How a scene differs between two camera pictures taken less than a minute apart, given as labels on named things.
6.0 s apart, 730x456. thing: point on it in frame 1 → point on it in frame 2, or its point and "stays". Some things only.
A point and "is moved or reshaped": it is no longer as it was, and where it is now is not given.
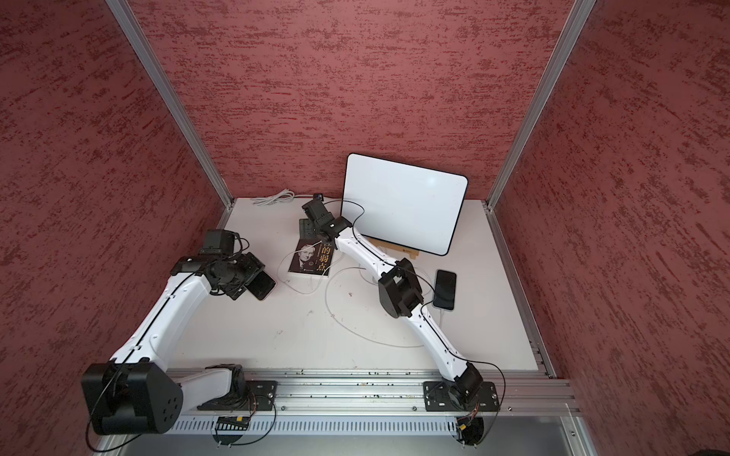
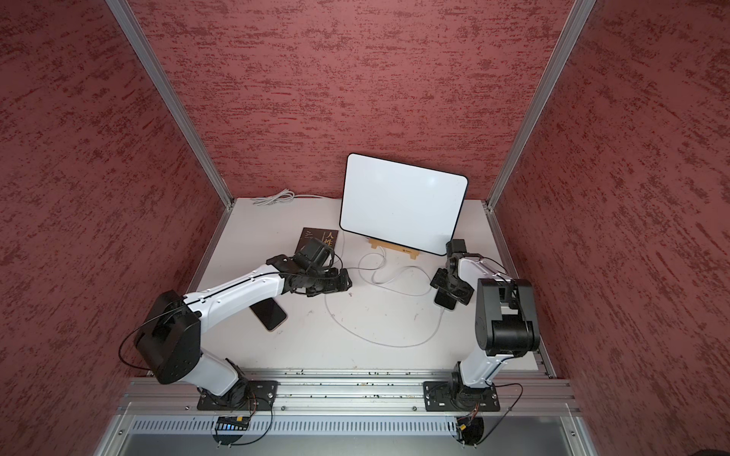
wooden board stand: (413, 252) stays
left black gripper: (252, 265) → (333, 286)
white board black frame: (410, 206) stays
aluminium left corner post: (175, 104) stays
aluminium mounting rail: (390, 392) stays
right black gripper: (308, 227) → (463, 295)
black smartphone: (260, 285) is moved or reshaped
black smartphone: (445, 289) stays
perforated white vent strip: (331, 426) stays
